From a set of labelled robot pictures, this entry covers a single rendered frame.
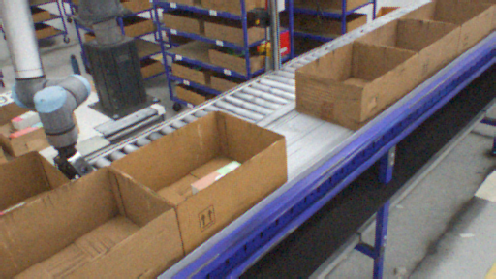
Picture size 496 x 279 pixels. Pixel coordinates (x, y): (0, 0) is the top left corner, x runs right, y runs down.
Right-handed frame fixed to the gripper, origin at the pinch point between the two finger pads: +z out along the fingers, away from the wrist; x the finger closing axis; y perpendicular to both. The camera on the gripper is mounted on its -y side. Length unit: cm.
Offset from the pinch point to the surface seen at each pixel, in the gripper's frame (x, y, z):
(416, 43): -154, -39, -14
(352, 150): -61, -65, -11
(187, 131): -24.9, -29.1, -22.6
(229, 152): -37, -33, -10
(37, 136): -7, 52, -2
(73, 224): 15.1, -29.2, -13.3
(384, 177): -87, -63, 16
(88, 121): -33, 60, 5
